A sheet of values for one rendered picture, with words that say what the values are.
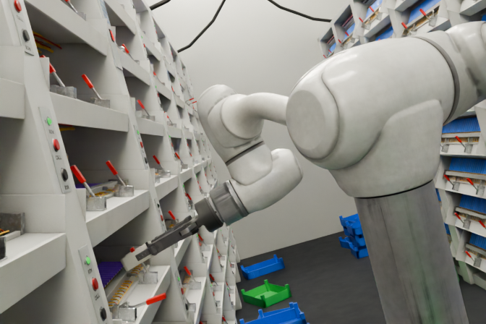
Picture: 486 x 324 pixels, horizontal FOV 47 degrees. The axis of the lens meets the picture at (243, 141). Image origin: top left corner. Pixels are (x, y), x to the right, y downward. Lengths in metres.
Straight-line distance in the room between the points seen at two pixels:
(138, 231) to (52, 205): 0.72
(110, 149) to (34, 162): 0.70
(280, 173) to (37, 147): 0.59
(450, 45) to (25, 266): 0.57
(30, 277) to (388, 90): 0.44
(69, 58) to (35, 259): 0.90
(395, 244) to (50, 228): 0.44
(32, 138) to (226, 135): 0.52
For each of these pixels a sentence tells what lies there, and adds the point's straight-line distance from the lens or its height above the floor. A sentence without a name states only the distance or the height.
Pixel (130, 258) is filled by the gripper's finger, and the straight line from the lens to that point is 1.28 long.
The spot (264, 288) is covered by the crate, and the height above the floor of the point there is 0.03.
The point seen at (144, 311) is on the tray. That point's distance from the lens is 1.10.
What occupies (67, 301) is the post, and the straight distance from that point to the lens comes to 0.79.
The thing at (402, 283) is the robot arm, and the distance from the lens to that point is 0.72.
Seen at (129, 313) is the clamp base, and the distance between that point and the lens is 1.04.
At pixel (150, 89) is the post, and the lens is 2.17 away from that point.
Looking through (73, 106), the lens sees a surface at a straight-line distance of 0.99.
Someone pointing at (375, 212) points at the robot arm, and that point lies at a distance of 0.70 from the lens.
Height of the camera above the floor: 1.00
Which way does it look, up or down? level
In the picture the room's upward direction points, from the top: 16 degrees counter-clockwise
